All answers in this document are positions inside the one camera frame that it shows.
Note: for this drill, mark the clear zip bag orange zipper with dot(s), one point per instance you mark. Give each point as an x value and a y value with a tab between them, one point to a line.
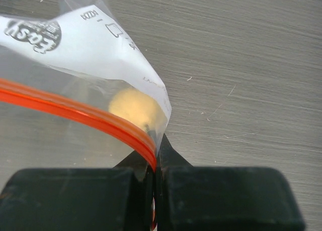
58	77

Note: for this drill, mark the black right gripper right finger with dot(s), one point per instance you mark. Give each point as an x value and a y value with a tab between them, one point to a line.
222	198

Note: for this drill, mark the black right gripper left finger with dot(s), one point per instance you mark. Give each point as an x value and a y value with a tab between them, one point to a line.
118	198

